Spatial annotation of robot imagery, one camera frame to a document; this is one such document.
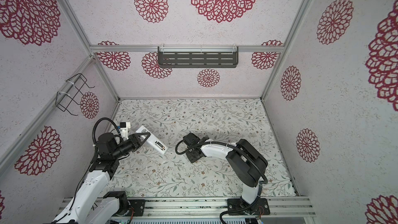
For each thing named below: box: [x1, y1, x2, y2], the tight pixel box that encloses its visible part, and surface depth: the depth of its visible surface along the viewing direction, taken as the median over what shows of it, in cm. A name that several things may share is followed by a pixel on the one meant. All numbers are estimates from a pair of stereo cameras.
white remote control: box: [135, 125, 169, 156], surface depth 78 cm
